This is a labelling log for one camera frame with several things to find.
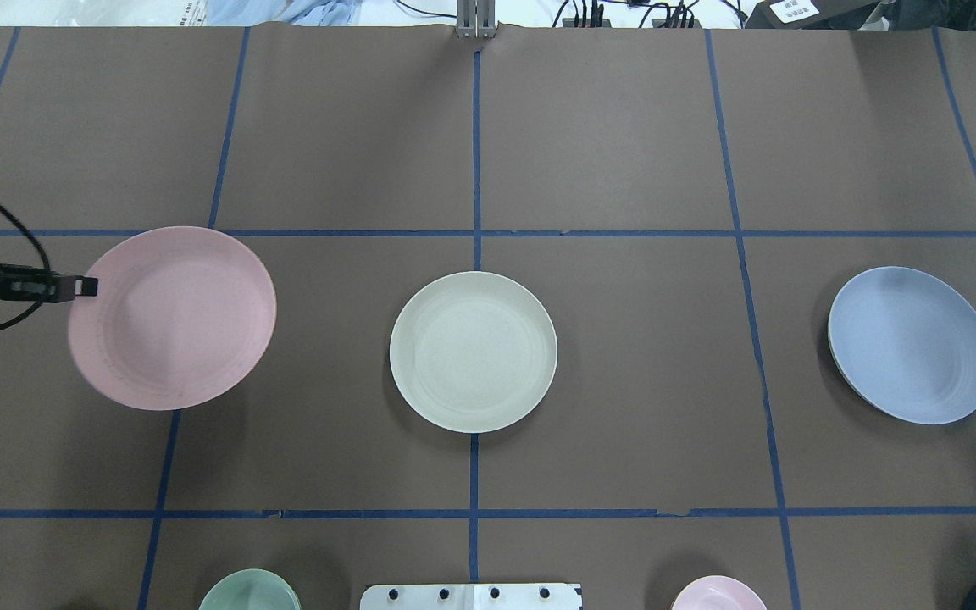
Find pink plate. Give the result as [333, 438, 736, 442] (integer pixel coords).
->
[67, 225, 276, 412]

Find blue plate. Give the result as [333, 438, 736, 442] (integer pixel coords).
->
[826, 266, 976, 425]

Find light blue cloth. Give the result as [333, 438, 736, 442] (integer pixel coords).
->
[206, 1, 363, 26]

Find green cup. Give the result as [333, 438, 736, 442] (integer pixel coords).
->
[198, 568, 302, 609]

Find cream plate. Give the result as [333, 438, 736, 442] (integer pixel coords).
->
[388, 271, 559, 434]

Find pink bowl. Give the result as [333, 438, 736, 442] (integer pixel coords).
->
[670, 575, 767, 610]

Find aluminium frame post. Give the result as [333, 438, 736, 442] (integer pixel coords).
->
[456, 0, 498, 39]

